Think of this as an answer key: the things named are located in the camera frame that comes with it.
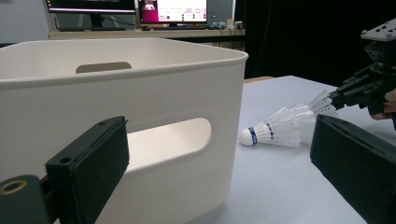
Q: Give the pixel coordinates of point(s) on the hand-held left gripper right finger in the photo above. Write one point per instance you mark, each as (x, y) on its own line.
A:
(358, 168)

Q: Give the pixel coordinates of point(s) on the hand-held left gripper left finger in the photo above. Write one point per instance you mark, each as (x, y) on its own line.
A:
(90, 168)

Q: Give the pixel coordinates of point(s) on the white plastic storage bin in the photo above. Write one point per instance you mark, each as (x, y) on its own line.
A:
(93, 102)

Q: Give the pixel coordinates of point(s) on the white feather shuttlecock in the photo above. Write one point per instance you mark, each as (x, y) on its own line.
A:
(280, 130)

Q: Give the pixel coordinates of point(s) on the black curtain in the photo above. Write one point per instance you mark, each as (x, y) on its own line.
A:
(295, 37)

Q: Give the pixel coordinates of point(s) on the white table board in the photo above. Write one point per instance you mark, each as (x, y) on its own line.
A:
(280, 186)

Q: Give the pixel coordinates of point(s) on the black keyboard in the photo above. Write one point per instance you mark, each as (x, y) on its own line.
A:
(93, 29)

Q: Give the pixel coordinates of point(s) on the wooden desk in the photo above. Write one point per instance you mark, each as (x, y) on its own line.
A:
(140, 33)

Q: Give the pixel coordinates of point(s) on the small white blue gadgets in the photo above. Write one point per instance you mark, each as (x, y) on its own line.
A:
(229, 24)

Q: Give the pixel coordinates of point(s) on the white cabinet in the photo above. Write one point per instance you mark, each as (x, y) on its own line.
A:
(21, 21)

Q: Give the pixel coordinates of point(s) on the dark screen monitor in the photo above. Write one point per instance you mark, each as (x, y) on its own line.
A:
(90, 5)

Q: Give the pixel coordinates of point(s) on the pink white screen monitor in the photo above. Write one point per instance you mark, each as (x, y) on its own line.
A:
(174, 11)

